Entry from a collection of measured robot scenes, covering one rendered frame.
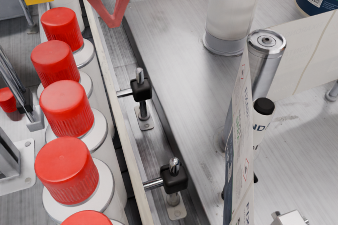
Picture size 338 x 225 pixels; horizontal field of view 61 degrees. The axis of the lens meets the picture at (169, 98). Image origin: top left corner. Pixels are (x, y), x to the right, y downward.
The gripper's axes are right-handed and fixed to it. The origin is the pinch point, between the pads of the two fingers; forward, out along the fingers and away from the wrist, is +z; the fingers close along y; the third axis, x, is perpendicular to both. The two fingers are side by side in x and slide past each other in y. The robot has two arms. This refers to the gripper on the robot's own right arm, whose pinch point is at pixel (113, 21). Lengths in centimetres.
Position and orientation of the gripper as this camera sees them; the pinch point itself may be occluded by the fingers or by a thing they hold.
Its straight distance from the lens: 40.2
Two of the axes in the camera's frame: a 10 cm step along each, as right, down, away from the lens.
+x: -9.5, 2.4, -2.0
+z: 0.0, 6.5, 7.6
